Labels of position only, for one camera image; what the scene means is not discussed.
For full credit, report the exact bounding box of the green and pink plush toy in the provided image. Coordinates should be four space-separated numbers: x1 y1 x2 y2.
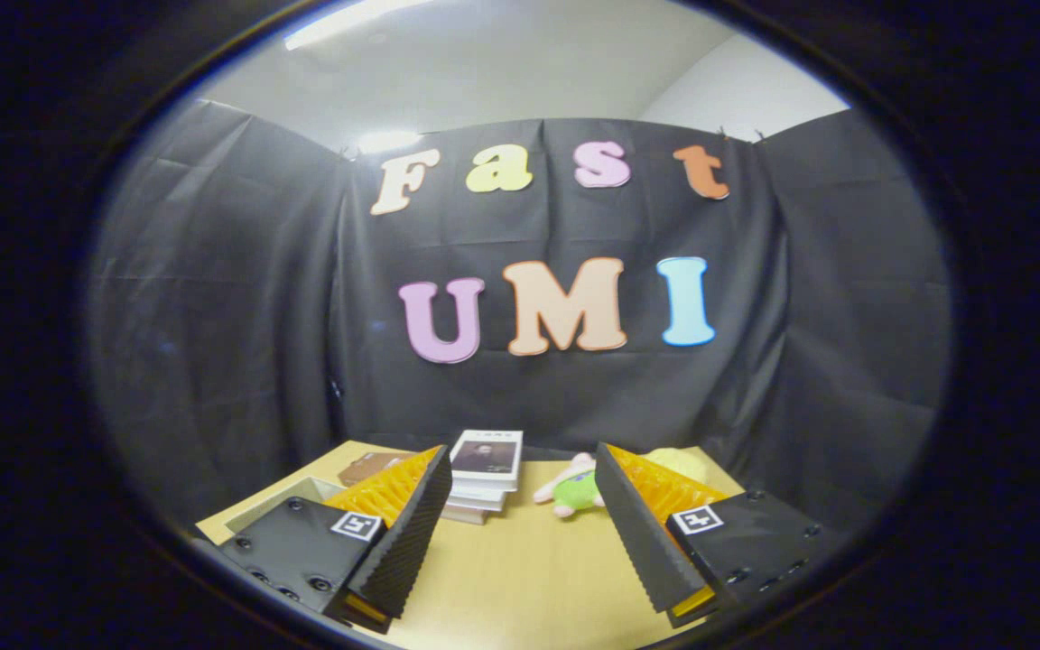
533 452 608 519

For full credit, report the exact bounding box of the grey fabric storage box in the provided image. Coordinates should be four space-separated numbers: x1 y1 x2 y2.
225 475 349 535

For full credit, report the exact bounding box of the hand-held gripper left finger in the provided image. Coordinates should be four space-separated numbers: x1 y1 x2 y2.
218 445 453 633

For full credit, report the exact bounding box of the white plain book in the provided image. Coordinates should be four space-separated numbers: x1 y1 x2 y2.
446 487 511 513

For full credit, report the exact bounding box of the yellow plush toy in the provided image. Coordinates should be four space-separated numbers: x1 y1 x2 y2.
641 448 711 489

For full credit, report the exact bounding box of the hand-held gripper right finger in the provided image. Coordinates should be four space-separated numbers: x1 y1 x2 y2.
594 442 833 629

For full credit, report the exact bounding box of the brown cover book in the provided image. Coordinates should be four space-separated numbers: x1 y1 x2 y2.
337 450 414 488

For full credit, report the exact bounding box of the ceiling light panel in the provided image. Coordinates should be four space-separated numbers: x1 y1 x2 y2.
283 0 435 51

